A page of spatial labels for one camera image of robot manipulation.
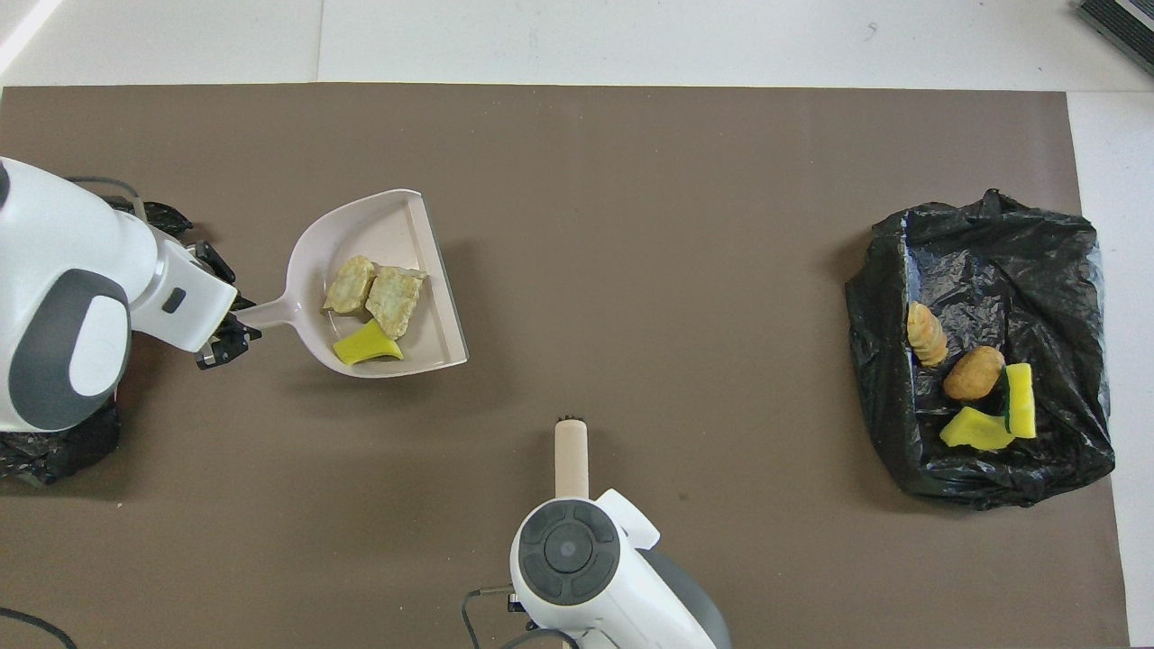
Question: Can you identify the green and yellow sponge piece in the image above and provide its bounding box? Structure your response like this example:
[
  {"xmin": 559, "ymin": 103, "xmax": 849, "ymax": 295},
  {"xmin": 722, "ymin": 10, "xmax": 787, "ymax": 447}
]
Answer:
[{"xmin": 996, "ymin": 363, "xmax": 1038, "ymax": 440}]

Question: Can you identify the black trash bag bin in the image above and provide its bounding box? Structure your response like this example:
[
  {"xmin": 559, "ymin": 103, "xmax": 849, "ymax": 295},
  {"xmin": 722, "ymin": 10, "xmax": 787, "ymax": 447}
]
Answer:
[{"xmin": 845, "ymin": 188, "xmax": 1117, "ymax": 511}]

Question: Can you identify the black bag over pink bin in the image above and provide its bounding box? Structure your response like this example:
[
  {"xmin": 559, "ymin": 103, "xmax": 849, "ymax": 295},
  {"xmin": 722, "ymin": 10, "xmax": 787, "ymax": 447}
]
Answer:
[{"xmin": 0, "ymin": 194, "xmax": 195, "ymax": 488}]

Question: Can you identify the yellow sponge block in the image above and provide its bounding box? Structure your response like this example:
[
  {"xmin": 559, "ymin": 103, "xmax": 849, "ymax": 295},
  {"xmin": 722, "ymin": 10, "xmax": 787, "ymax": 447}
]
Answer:
[{"xmin": 939, "ymin": 407, "xmax": 1015, "ymax": 452}]

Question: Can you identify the dark grey ribbed device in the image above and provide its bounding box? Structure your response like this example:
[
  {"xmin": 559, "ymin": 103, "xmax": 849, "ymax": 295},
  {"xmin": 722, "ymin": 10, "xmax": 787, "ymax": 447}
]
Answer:
[{"xmin": 1076, "ymin": 0, "xmax": 1154, "ymax": 75}]

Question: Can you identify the brown table mat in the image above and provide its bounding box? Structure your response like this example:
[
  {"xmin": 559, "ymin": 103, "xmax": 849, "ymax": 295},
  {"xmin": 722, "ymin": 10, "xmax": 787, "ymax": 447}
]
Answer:
[{"xmin": 0, "ymin": 83, "xmax": 1131, "ymax": 649}]

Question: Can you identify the pale beige sponge chunk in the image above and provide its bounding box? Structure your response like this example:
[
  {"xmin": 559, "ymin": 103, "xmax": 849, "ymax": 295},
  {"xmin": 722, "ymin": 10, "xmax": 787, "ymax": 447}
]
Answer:
[
  {"xmin": 906, "ymin": 302, "xmax": 949, "ymax": 368},
  {"xmin": 324, "ymin": 255, "xmax": 378, "ymax": 316},
  {"xmin": 365, "ymin": 265, "xmax": 427, "ymax": 341}
]

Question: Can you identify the beige brush with black bristles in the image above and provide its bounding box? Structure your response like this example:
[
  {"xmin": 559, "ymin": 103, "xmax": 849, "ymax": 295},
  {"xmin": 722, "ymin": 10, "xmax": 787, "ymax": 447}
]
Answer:
[{"xmin": 554, "ymin": 416, "xmax": 590, "ymax": 501}]

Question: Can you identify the small curved yellow sponge piece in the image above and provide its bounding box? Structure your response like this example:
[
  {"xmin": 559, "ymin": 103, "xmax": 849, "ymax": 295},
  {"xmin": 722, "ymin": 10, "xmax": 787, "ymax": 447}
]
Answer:
[{"xmin": 332, "ymin": 318, "xmax": 405, "ymax": 366}]

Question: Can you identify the orange-brown sponge chunk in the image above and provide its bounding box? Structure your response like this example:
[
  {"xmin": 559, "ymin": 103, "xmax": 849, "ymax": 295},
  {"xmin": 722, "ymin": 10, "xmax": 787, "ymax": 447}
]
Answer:
[{"xmin": 943, "ymin": 346, "xmax": 1006, "ymax": 402}]

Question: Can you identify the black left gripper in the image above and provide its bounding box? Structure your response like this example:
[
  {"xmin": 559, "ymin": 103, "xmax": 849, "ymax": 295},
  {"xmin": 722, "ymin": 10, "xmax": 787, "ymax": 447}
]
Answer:
[{"xmin": 185, "ymin": 240, "xmax": 262, "ymax": 370}]

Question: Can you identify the beige plastic dustpan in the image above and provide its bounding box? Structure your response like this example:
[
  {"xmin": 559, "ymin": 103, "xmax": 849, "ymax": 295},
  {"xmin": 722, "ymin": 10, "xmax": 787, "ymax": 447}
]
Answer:
[{"xmin": 236, "ymin": 188, "xmax": 470, "ymax": 379}]

